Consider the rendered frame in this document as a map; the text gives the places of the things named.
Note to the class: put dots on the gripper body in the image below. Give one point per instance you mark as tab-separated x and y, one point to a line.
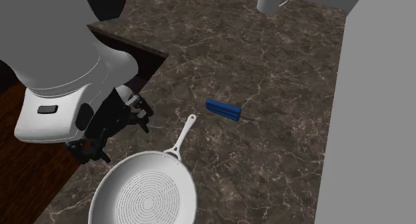
104	117

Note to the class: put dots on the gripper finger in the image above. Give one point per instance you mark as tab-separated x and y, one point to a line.
142	110
87	152

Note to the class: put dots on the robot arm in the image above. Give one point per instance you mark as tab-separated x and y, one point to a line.
48	48

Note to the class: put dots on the white frying pan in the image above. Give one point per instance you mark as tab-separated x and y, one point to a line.
146	190

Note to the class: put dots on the blue ice pop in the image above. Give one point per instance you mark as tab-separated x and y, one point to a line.
223	109

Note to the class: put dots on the white mug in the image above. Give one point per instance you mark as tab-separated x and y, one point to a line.
269	2

